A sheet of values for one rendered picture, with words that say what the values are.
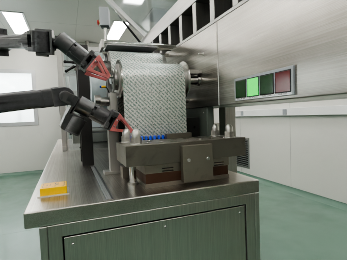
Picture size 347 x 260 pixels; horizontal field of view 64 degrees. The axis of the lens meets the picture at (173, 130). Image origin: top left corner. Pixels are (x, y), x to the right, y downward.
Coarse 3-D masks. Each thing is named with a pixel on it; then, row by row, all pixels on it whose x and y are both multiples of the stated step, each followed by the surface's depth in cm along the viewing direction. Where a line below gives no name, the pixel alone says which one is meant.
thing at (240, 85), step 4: (244, 80) 84; (236, 84) 88; (240, 84) 86; (244, 84) 84; (236, 88) 88; (240, 88) 86; (244, 88) 84; (236, 92) 88; (240, 92) 86; (244, 92) 84; (236, 96) 88; (240, 96) 87; (244, 96) 85
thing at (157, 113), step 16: (128, 96) 98; (144, 96) 100; (160, 96) 102; (176, 96) 104; (128, 112) 98; (144, 112) 100; (160, 112) 102; (176, 112) 104; (128, 128) 98; (144, 128) 100; (160, 128) 102; (176, 128) 105
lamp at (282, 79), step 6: (282, 72) 69; (288, 72) 67; (276, 78) 71; (282, 78) 69; (288, 78) 68; (276, 84) 71; (282, 84) 69; (288, 84) 68; (276, 90) 72; (282, 90) 70; (288, 90) 68
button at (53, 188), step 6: (42, 186) 79; (48, 186) 79; (54, 186) 79; (60, 186) 79; (66, 186) 79; (42, 192) 77; (48, 192) 77; (54, 192) 78; (60, 192) 79; (66, 192) 79
